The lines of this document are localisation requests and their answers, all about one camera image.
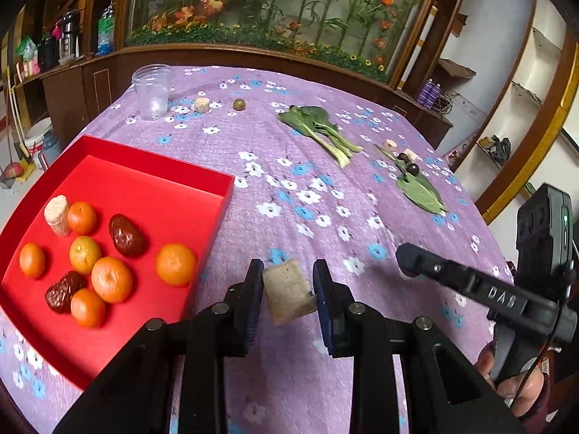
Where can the bok choy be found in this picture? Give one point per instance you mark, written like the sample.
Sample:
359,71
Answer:
321,132

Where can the green leaf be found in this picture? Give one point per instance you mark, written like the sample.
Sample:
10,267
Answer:
420,192

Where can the glass plant display case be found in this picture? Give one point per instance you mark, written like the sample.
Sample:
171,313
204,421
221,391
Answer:
280,9

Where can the red date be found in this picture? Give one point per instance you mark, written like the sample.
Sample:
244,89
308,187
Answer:
128,235
62,293

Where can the white rolled paper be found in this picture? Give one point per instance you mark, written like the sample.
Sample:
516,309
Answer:
418,49

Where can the small cork far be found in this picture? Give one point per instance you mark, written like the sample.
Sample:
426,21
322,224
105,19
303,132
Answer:
201,105

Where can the green plastic bottle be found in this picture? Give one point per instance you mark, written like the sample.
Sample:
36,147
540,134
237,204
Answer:
106,29

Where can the beige cork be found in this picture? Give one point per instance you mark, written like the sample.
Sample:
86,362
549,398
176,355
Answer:
289,291
58,214

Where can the grey bottle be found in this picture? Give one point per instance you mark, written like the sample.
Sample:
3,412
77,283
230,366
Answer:
49,150

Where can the small olive round fruit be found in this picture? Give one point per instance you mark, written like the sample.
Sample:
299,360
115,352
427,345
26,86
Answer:
239,104

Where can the white bucket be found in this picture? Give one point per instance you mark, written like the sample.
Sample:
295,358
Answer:
35,138

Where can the cardboard piece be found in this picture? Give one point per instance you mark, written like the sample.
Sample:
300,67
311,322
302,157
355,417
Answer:
457,68

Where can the steel thermos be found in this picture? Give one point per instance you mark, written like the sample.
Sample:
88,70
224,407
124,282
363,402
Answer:
70,36

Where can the green and pink carton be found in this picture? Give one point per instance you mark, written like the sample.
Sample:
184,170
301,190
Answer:
27,56

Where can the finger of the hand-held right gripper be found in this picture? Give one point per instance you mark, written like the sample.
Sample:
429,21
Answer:
434,269

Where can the purple floral tablecloth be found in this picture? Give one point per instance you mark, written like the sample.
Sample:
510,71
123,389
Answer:
294,181

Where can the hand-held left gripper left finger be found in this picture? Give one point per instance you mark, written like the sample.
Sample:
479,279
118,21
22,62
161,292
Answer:
251,307

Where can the clear plastic jar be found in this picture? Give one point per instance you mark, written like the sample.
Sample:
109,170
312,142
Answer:
153,92

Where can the person's right hand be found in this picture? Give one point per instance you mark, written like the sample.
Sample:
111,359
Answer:
524,393

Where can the broom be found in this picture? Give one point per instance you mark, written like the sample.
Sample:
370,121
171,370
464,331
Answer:
16,144

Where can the red tray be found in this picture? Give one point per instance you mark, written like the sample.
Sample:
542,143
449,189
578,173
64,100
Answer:
149,199

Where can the yellowish orange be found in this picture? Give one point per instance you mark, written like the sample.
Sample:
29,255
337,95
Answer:
84,254

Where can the purple bottles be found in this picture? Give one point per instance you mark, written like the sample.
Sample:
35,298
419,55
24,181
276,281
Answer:
429,92

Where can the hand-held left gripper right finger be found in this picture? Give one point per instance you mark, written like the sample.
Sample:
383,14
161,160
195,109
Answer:
323,308

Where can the black object on shelf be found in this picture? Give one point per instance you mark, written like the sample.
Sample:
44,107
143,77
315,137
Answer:
498,145

